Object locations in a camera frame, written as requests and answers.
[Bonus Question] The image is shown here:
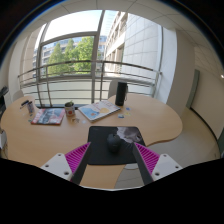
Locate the white chair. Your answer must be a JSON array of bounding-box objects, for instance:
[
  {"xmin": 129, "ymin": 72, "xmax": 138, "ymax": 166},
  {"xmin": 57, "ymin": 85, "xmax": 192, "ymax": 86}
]
[
  {"xmin": 107, "ymin": 78, "xmax": 120, "ymax": 100},
  {"xmin": 12, "ymin": 88, "xmax": 25, "ymax": 103}
]

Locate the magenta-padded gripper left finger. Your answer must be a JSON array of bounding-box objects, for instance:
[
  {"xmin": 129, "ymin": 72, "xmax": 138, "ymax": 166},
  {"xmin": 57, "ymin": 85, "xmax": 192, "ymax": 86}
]
[{"xmin": 40, "ymin": 142, "xmax": 93, "ymax": 186}]

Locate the black cylindrical bottle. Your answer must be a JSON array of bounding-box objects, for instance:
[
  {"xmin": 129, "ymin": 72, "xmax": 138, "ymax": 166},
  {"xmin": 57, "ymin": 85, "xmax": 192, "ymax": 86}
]
[{"xmin": 114, "ymin": 81, "xmax": 129, "ymax": 107}]

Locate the blue and white magazine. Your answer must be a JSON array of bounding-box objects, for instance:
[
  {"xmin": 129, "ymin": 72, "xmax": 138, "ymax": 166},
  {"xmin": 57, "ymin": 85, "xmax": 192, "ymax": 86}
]
[{"xmin": 77, "ymin": 99, "xmax": 122, "ymax": 123}]

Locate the black computer mouse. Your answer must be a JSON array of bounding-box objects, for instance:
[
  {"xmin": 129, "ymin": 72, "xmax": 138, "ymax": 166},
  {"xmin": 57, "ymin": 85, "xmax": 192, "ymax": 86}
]
[{"xmin": 106, "ymin": 132, "xmax": 123, "ymax": 155}]

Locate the metal balcony railing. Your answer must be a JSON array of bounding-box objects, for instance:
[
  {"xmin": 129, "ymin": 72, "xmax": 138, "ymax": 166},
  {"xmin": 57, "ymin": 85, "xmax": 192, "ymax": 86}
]
[{"xmin": 16, "ymin": 59, "xmax": 164, "ymax": 107}]

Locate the black and white printer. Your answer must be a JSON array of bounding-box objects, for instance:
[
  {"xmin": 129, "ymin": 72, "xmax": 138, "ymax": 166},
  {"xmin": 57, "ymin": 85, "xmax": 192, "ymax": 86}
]
[{"xmin": 0, "ymin": 85, "xmax": 10, "ymax": 111}]

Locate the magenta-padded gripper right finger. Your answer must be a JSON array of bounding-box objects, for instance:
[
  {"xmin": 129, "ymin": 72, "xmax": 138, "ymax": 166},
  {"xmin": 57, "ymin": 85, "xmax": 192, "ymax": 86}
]
[{"xmin": 132, "ymin": 142, "xmax": 184, "ymax": 186}]

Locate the black printed mouse pad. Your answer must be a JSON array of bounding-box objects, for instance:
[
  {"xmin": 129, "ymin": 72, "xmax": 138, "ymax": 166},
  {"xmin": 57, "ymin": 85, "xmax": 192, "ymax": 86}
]
[{"xmin": 86, "ymin": 125, "xmax": 147, "ymax": 166}]

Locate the red magazine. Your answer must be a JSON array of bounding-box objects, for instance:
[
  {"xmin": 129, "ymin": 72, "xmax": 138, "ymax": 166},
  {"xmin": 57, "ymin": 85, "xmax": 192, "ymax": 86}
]
[{"xmin": 30, "ymin": 107, "xmax": 67, "ymax": 127}]

